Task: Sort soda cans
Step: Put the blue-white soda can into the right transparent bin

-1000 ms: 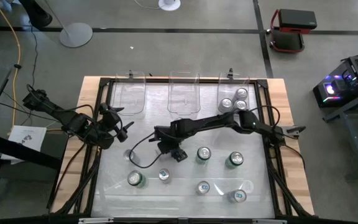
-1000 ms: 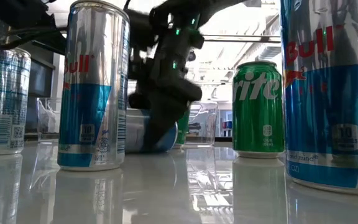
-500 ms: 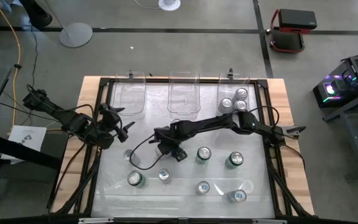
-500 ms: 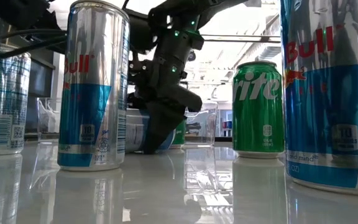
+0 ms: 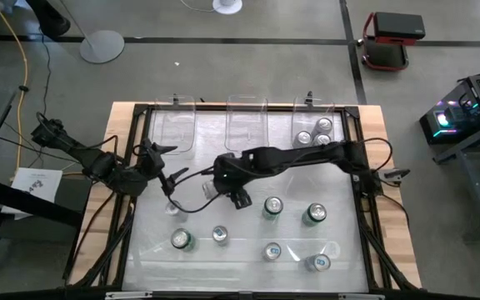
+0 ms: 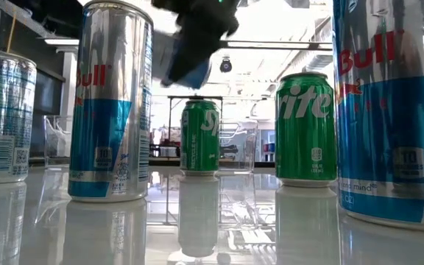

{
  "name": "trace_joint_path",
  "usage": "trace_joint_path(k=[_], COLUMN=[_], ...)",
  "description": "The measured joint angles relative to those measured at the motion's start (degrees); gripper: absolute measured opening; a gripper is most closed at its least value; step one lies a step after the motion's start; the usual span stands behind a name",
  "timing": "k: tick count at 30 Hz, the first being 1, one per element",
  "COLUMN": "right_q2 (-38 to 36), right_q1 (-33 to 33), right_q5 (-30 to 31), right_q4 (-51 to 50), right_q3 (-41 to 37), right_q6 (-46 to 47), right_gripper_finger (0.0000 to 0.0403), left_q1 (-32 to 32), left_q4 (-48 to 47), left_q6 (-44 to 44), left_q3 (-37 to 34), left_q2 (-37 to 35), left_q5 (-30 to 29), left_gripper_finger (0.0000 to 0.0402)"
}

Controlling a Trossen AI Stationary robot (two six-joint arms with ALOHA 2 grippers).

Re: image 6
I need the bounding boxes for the green Sprite can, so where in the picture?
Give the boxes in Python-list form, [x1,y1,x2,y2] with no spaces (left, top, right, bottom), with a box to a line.
[180,98,221,177]
[275,71,338,188]

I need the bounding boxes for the blue box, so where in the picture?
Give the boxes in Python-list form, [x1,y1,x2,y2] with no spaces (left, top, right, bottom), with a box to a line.
[263,142,276,162]

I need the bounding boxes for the yellow cable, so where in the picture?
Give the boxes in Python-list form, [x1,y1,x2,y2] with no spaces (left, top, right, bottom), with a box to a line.
[6,10,17,52]

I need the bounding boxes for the black round camera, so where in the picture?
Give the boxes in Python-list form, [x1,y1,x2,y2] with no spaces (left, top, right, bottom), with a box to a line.
[219,57,233,74]

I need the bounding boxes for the silver ventilation duct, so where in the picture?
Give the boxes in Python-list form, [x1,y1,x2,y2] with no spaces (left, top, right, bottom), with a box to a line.
[302,51,333,73]

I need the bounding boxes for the clear plastic bin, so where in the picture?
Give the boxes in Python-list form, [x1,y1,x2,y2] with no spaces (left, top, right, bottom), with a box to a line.
[217,118,259,173]
[43,114,74,167]

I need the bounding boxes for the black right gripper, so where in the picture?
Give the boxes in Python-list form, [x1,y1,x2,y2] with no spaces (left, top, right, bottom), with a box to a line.
[151,0,241,85]

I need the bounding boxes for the blue silver Red Bull can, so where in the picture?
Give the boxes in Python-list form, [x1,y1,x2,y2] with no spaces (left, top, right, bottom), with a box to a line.
[331,0,424,233]
[67,0,155,203]
[0,49,38,184]

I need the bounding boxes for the red black white equipment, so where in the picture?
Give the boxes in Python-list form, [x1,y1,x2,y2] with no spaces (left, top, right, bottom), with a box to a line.
[159,127,181,158]

